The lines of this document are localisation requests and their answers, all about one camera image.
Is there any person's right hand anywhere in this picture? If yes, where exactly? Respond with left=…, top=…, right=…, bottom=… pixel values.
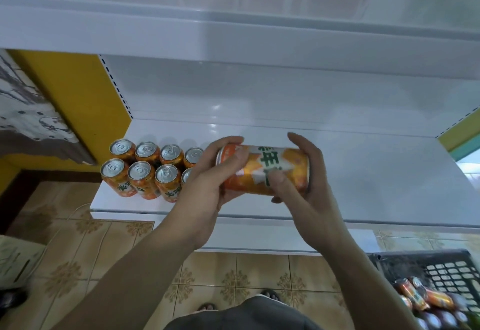
left=266, top=132, right=350, bottom=252

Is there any person's left hand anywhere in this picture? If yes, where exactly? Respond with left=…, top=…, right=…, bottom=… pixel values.
left=161, top=136, right=249, bottom=251

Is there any grey plastic crate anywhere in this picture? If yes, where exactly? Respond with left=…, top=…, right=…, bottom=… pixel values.
left=367, top=249, right=480, bottom=330

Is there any group of orange cans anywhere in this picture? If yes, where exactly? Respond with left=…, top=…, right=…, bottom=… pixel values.
left=99, top=138, right=207, bottom=203

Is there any white metal shelf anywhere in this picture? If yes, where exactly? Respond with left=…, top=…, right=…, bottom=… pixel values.
left=0, top=0, right=480, bottom=256

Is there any person's left forearm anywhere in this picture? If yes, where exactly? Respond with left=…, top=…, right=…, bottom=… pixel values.
left=52, top=229, right=204, bottom=330

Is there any person's right forearm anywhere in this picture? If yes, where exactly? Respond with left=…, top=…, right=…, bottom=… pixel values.
left=311, top=232, right=421, bottom=330

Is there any person's grey shirt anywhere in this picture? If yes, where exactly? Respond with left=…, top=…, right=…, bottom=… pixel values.
left=163, top=295, right=324, bottom=330

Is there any flat cardboard box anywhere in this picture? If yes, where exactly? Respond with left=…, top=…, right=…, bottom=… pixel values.
left=0, top=235, right=48, bottom=290

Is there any white bamboo print curtain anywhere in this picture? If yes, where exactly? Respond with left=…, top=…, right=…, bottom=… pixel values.
left=0, top=49, right=97, bottom=166

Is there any dark wrapped bundle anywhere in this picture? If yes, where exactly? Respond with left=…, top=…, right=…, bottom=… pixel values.
left=0, top=287, right=30, bottom=320

